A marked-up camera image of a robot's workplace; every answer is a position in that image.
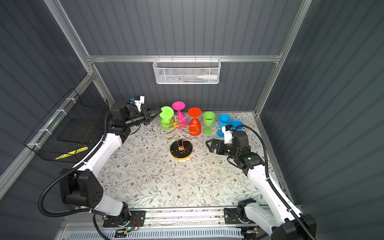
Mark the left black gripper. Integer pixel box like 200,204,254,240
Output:
124,107,160,129

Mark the light green wine glass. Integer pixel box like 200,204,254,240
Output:
203,112,216,136

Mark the blue wine glass front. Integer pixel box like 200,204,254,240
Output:
217,114,231,138

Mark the blue wine glass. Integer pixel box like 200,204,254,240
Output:
230,120,243,131
217,114,231,138

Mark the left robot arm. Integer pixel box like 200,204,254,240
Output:
59,102,159,222

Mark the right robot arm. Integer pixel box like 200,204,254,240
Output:
206,131,317,240

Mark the red wine glass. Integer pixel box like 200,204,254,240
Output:
188,107,202,137

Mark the pink wine glass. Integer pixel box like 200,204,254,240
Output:
172,101,187,130

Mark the gold wine glass rack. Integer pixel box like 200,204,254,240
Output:
152,116,194,162

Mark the floral table mat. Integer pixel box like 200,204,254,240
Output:
98,120,266,209

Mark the white marker in basket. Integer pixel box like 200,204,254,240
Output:
197,75,219,81

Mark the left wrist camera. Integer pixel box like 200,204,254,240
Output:
130,96,145,113

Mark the white wire mesh basket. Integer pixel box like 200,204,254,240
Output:
153,56,222,85

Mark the right black cable conduit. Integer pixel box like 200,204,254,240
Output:
233,124,316,240

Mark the black cable conduit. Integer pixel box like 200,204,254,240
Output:
233,124,316,240
38,112,113,240

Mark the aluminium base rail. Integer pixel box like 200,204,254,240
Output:
55,206,270,240

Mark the black wire basket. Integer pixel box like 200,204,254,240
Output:
24,89,109,163

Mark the left black cable conduit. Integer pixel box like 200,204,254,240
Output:
38,112,113,240

